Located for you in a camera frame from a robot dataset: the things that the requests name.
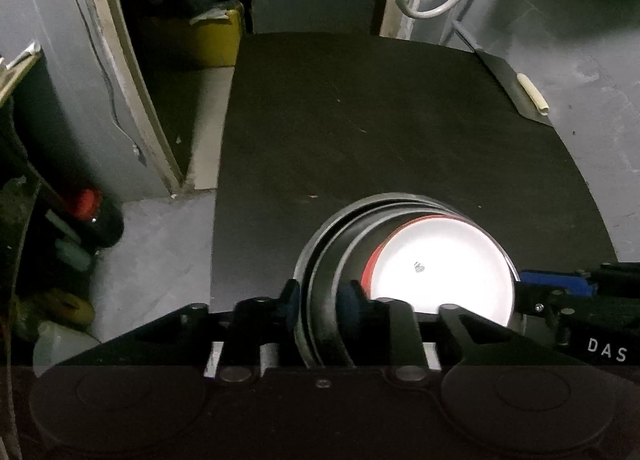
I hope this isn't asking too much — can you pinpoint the white plastic container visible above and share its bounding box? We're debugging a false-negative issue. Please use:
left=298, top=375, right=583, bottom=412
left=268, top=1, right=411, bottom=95
left=32, top=320, right=101, bottom=376

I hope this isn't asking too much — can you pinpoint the green bottle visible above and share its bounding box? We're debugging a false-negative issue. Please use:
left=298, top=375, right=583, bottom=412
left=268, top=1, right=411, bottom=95
left=47, top=230, right=98, bottom=273

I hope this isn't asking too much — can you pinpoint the large steel bowl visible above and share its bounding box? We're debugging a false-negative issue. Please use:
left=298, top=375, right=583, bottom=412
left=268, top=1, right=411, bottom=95
left=292, top=191, right=468, bottom=368

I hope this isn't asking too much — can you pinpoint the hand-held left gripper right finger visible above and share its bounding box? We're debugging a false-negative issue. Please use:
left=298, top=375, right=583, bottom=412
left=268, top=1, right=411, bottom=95
left=336, top=280, right=586, bottom=385

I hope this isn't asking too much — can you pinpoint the grey flat metal tool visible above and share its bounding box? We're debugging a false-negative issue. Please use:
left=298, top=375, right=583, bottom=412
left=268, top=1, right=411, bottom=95
left=450, top=20, right=553, bottom=127

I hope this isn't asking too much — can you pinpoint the cream cylindrical roll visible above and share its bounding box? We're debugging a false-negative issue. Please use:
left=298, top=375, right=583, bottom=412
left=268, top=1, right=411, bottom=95
left=517, top=72, right=551, bottom=117

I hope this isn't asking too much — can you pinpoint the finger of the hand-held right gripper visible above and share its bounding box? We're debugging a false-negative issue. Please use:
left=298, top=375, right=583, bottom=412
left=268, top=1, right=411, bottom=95
left=519, top=267, right=601, bottom=298
left=512, top=284, right=578, bottom=343

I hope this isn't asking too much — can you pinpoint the black wall cable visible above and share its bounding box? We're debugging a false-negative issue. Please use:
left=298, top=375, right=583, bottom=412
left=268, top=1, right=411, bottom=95
left=62, top=0, right=143, bottom=161

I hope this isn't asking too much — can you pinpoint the white bowl with dark speck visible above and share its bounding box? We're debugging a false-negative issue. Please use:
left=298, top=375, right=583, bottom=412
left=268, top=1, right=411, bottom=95
left=367, top=217, right=516, bottom=328

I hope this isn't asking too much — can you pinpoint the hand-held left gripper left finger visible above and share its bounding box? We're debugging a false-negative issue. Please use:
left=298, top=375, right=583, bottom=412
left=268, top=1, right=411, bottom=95
left=65, top=279, right=302, bottom=386

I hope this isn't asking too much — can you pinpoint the yellow ring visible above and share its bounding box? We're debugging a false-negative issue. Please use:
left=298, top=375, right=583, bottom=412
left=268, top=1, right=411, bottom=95
left=17, top=287, right=96, bottom=336

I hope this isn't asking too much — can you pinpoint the yellow bin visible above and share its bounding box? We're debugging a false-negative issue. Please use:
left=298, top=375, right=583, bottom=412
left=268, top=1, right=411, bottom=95
left=187, top=2, right=246, bottom=68

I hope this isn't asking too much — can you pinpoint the red-capped dark bottle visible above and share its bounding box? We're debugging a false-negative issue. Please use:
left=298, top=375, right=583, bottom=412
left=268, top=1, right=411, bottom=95
left=65, top=187, right=126, bottom=248

